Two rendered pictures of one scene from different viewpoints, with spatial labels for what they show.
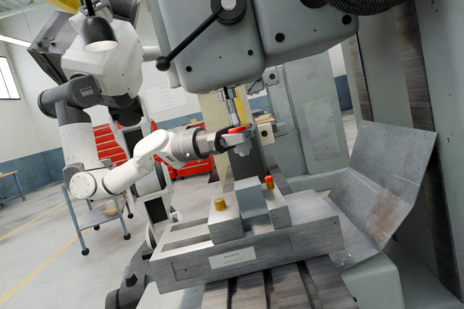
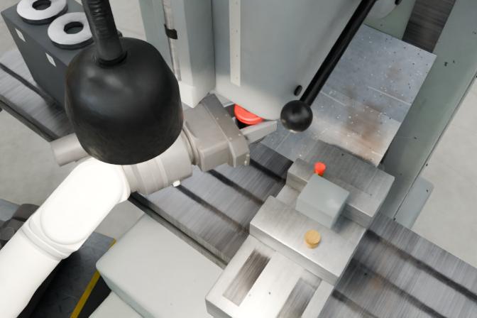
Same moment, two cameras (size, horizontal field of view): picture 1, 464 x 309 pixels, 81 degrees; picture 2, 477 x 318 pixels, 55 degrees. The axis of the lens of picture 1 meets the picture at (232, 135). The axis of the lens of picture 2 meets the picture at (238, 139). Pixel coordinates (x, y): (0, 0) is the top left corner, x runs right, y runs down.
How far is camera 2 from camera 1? 0.71 m
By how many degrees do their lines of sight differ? 65
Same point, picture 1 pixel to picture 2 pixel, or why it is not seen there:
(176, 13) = not seen: outside the picture
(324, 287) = (410, 248)
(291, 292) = (396, 270)
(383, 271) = not seen: hidden behind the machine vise
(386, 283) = not seen: hidden behind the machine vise
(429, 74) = (458, 3)
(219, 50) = (334, 37)
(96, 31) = (177, 112)
